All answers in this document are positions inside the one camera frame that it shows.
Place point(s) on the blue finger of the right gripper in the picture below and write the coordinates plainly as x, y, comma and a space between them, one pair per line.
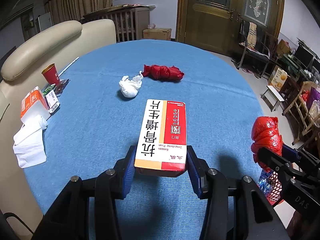
289, 154

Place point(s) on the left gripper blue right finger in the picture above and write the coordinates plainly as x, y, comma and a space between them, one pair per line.
197, 169

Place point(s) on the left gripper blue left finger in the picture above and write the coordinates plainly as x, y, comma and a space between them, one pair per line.
127, 171

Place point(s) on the red plastic bag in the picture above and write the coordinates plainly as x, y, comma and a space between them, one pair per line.
265, 133

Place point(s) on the red white medicine box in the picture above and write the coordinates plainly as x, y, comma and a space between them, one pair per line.
162, 145

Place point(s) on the white plastic bag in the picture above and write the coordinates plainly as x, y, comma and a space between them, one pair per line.
130, 88

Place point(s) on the dark red bag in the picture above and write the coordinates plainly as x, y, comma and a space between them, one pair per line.
164, 73

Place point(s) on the red plastic mesh basket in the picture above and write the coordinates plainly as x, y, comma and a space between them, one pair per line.
270, 185

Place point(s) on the wooden armchair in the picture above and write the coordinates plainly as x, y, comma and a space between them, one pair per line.
299, 111

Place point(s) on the white small stool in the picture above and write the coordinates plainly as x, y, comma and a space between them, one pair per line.
272, 98

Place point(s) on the orange fruit carton box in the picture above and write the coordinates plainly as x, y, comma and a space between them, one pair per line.
277, 78

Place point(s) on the blue round tablecloth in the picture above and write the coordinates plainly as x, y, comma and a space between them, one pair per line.
103, 112

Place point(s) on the black computer monitor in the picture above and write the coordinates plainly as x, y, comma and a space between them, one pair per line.
304, 56

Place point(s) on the small white barcode box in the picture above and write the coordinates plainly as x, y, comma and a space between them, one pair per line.
52, 101

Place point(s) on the white tissue paper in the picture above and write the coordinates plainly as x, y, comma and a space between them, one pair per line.
28, 143

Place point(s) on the black metal chair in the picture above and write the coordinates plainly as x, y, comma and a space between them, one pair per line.
257, 44

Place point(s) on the orange white tissue pack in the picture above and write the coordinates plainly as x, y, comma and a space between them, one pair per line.
32, 105

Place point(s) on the red paper cup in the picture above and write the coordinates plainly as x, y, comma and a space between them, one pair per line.
51, 75

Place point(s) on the beige leather sofa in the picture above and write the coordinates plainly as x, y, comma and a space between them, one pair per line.
21, 72

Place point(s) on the wooden slatted crib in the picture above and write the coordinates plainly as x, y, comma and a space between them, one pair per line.
130, 20

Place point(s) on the brown wooden double door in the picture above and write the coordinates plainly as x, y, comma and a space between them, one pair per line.
214, 25

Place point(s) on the brown cardboard box by wall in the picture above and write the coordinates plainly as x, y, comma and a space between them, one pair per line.
157, 34

